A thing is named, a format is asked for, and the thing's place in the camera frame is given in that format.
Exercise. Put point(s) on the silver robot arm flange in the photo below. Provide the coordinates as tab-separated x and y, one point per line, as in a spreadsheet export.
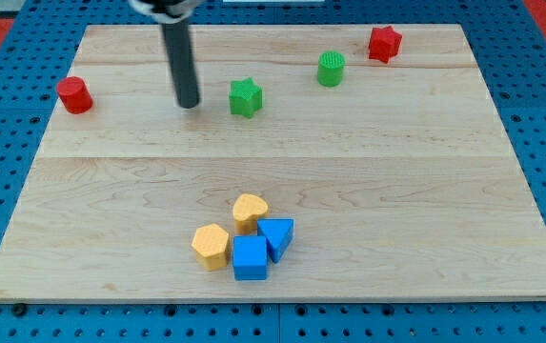
165	11

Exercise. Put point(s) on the yellow hexagon block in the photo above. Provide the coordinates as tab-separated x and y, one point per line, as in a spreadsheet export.
211	247

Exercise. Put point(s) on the yellow heart block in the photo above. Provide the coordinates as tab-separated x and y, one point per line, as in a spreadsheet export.
247	209

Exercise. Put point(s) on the light wooden board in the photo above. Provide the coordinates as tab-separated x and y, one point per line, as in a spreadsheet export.
402	182

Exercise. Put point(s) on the blue triangle block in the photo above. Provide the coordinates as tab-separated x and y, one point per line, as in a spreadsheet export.
278	233

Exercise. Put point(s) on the green star block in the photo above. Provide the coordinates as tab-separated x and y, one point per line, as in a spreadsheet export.
245	97

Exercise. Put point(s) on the blue cube block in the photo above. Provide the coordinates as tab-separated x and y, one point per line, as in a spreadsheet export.
250	258

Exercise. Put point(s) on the green cylinder block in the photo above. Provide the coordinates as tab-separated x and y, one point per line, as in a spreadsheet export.
330	68

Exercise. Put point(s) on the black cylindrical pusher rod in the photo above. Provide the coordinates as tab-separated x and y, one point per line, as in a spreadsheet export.
178	44

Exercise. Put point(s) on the red star block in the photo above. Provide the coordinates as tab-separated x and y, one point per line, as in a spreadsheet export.
384	44

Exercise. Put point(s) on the red cylinder block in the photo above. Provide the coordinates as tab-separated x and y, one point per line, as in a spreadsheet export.
74	95

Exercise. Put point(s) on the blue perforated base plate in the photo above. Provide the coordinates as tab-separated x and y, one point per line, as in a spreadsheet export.
509	42

